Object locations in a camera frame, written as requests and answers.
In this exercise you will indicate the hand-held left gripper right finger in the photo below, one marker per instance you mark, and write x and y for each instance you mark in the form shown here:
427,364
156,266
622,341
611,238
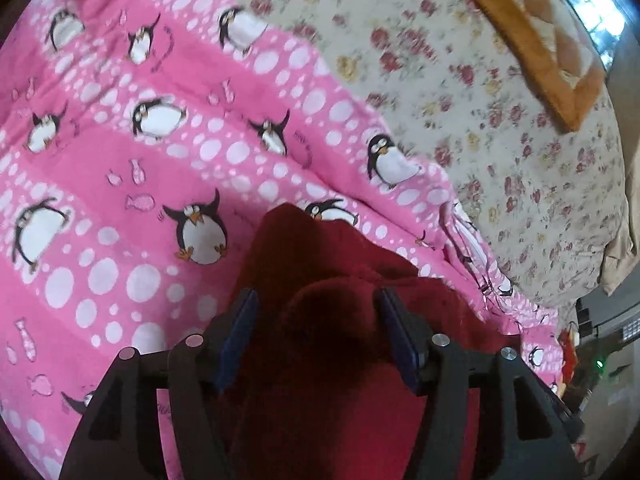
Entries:
400,340

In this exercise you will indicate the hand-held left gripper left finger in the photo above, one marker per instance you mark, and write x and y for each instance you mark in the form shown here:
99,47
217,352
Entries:
237,340

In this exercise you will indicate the dark red fleece garment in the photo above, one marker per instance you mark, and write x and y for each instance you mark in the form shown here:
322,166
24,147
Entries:
330,320

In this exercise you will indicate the pink penguin print blanket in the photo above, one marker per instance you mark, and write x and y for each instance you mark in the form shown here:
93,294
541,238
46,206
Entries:
125,160

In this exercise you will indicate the floral bed sheet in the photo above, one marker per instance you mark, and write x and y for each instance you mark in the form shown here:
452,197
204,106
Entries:
450,110

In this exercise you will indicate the beige cushion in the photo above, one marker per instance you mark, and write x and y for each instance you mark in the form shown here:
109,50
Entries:
625,240

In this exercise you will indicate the orange quilt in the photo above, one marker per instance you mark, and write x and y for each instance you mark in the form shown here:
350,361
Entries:
550,75

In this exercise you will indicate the window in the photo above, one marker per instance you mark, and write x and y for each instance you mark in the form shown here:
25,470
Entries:
595,15

